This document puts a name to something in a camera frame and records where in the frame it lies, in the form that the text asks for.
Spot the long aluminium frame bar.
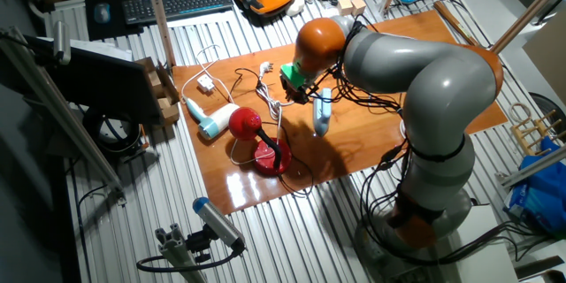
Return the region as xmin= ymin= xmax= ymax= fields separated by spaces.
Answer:
xmin=0 ymin=26 xmax=127 ymax=207

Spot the green wrist flange ring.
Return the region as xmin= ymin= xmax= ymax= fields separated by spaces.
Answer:
xmin=280 ymin=62 xmax=306 ymax=89

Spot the black flat monitor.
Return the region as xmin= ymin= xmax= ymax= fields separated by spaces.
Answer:
xmin=24 ymin=34 xmax=167 ymax=127

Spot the grey depth camera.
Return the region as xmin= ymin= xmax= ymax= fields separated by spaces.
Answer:
xmin=52 ymin=19 xmax=72 ymax=66

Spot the silver camera with blue cap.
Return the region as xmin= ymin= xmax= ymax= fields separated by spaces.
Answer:
xmin=192 ymin=196 xmax=247 ymax=251

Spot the brown wooden stick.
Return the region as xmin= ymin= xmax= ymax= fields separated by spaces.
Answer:
xmin=432 ymin=0 xmax=479 ymax=48

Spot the grey computer mouse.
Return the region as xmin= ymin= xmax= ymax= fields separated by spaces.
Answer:
xmin=93 ymin=2 xmax=111 ymax=25

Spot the black coiled cable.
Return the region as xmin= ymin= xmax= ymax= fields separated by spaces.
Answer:
xmin=81 ymin=108 xmax=149 ymax=163

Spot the black mouse pad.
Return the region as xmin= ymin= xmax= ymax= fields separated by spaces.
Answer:
xmin=83 ymin=0 xmax=145 ymax=42

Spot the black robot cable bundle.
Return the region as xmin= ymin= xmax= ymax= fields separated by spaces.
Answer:
xmin=304 ymin=12 xmax=545 ymax=266

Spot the thin white power cord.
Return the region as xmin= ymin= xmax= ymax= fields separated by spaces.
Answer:
xmin=228 ymin=99 xmax=285 ymax=167

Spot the white and blue hair dryer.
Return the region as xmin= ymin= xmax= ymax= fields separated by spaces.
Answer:
xmin=184 ymin=96 xmax=241 ymax=141

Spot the red desk lamp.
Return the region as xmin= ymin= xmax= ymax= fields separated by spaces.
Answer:
xmin=227 ymin=105 xmax=293 ymax=177

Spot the wooden peg rack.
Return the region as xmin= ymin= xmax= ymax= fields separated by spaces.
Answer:
xmin=510 ymin=109 xmax=566 ymax=157

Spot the black cord with black plug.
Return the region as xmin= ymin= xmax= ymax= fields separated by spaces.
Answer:
xmin=228 ymin=67 xmax=316 ymax=199

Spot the white rounded plastic device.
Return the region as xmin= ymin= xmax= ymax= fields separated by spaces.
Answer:
xmin=285 ymin=0 xmax=306 ymax=18

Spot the black computer keyboard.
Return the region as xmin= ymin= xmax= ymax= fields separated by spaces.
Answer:
xmin=121 ymin=0 xmax=234 ymax=27

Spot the glossy wooden board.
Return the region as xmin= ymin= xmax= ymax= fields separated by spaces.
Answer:
xmin=171 ymin=8 xmax=509 ymax=217

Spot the white box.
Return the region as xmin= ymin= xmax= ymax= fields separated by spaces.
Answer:
xmin=441 ymin=205 xmax=521 ymax=283

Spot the blue plastic bag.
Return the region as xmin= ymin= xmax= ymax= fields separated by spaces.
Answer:
xmin=503 ymin=136 xmax=566 ymax=235

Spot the black camera cable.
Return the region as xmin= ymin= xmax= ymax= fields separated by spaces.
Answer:
xmin=135 ymin=247 xmax=242 ymax=274

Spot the white cord square plug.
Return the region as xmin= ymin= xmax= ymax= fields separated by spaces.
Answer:
xmin=180 ymin=43 xmax=235 ymax=105

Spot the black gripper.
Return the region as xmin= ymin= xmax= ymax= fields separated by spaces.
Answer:
xmin=279 ymin=74 xmax=313 ymax=106

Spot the braided iron cord white plug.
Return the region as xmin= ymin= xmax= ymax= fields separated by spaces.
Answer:
xmin=255 ymin=60 xmax=316 ymax=121

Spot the short aluminium profile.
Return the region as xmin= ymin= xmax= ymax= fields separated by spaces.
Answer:
xmin=154 ymin=224 xmax=209 ymax=283

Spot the light blue clothes iron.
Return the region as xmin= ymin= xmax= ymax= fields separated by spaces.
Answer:
xmin=312 ymin=87 xmax=333 ymax=138

